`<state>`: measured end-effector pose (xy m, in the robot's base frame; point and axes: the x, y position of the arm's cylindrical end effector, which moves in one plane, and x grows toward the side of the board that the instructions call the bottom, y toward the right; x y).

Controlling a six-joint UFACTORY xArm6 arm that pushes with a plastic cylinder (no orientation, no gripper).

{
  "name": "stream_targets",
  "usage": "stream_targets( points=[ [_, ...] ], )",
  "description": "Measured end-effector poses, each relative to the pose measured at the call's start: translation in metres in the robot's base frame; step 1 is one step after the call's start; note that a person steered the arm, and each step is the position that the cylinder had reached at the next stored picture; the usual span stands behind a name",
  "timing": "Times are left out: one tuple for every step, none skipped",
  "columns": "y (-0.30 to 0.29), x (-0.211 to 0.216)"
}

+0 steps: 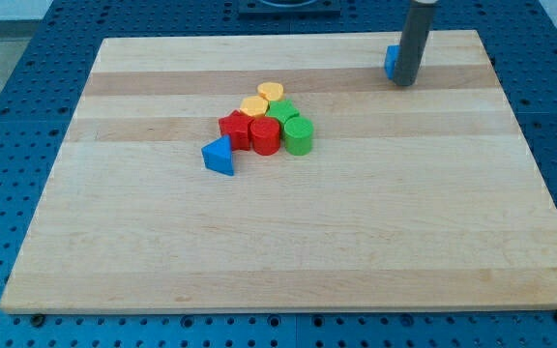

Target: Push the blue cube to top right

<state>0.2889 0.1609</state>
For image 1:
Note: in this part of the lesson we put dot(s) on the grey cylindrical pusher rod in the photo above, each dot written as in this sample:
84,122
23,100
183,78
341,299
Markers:
413,41

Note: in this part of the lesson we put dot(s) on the blue cube block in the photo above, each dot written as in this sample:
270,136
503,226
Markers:
392,52

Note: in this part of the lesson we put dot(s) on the yellow round block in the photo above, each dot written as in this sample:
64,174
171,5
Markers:
271,91

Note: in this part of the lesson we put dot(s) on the green star block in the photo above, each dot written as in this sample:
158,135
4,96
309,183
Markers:
282,111

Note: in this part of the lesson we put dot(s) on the green cylinder block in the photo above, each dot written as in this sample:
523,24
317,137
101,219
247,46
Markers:
298,133

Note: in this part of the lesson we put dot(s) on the light wooden board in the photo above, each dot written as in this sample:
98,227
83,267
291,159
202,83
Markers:
424,198

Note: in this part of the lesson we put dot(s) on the yellow hexagon block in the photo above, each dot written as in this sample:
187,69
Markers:
254,106

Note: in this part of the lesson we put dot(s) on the red cylinder block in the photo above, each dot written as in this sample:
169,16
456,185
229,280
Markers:
265,135

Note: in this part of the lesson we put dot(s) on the red star block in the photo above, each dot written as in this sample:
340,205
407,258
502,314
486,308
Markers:
236,126

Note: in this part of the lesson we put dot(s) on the blue triangular prism block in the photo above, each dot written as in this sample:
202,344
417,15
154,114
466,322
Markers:
217,156

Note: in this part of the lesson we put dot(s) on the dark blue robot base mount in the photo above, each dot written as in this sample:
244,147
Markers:
256,8

